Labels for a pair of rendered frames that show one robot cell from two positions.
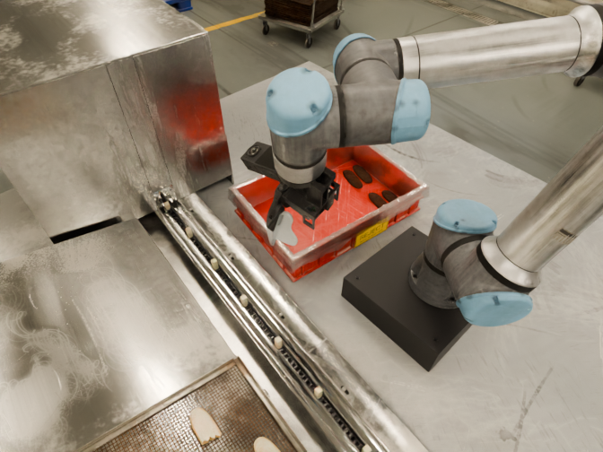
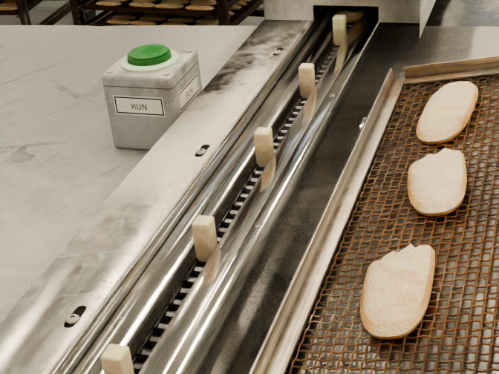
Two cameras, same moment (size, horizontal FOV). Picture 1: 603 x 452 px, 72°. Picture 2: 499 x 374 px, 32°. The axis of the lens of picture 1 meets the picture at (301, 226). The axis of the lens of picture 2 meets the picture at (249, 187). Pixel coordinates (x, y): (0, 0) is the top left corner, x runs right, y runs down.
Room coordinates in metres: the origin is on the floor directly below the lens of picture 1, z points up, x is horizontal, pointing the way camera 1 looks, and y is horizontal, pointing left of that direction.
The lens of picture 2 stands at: (0.44, 0.33, 1.18)
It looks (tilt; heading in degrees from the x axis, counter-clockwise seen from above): 30 degrees down; 239
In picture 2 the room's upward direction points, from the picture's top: 6 degrees counter-clockwise
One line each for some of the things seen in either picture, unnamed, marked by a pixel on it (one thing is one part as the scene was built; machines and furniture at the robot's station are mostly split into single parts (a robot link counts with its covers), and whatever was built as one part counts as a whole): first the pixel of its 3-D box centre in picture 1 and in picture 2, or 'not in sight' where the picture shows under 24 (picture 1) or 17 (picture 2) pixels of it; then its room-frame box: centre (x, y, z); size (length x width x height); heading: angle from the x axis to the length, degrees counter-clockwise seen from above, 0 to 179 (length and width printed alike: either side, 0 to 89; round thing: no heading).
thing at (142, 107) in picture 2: not in sight; (160, 115); (0.12, -0.35, 0.84); 0.08 x 0.08 x 0.11; 38
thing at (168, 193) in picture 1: (164, 196); not in sight; (0.86, 0.39, 0.90); 0.06 x 0.01 x 0.06; 128
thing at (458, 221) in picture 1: (460, 235); not in sight; (0.56, -0.33, 1.06); 0.13 x 0.12 x 0.14; 4
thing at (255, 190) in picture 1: (327, 198); not in sight; (0.87, -0.08, 0.88); 0.49 x 0.34 x 0.10; 125
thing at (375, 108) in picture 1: (377, 107); not in sight; (0.46, -0.10, 1.43); 0.11 x 0.11 x 0.08; 4
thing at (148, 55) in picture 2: not in sight; (149, 59); (0.12, -0.36, 0.90); 0.04 x 0.04 x 0.02
